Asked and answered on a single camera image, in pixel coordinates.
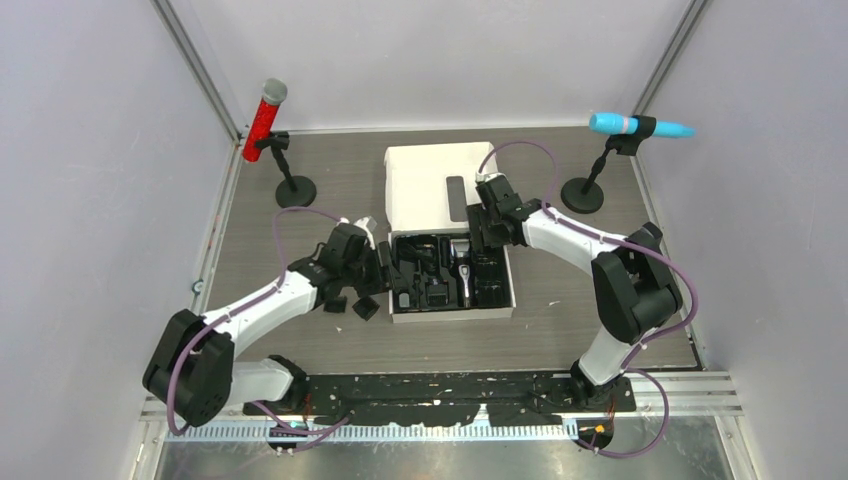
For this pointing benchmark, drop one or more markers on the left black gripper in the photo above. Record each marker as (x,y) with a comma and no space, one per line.
(382,279)

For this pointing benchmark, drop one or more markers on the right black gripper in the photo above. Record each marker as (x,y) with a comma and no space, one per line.
(478,219)

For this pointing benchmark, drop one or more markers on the black comb guard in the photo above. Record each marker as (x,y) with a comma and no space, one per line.
(437,296)
(366,307)
(337,305)

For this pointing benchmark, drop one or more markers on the white hair clipper box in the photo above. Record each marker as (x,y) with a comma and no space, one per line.
(428,188)

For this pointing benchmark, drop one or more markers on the black silver hair clipper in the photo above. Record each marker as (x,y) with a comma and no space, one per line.
(461,255)

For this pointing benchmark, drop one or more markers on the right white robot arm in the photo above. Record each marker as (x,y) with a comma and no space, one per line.
(635,292)

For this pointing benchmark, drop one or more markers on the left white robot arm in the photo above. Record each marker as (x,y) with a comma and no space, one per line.
(194,369)

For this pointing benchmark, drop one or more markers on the left black microphone stand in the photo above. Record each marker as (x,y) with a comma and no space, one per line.
(293,190)

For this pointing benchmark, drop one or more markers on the black microphone stand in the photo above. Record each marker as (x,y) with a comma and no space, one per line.
(293,190)
(584,195)

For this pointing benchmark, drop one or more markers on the right black microphone stand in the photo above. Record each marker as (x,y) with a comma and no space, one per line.
(584,195)

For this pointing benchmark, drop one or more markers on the black comb guard in tray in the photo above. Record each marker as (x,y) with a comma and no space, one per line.
(437,296)

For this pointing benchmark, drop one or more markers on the blue microphone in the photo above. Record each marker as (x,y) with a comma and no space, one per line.
(615,124)

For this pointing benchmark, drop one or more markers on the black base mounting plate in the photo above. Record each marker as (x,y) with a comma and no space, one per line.
(519,398)

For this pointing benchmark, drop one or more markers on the red glitter microphone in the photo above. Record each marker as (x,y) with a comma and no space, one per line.
(274,93)

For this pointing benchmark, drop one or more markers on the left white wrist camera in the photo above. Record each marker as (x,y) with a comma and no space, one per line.
(365,225)

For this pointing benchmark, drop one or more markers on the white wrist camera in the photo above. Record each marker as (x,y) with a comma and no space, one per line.
(365,225)
(483,178)

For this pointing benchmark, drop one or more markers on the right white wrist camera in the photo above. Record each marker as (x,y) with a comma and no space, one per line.
(483,178)

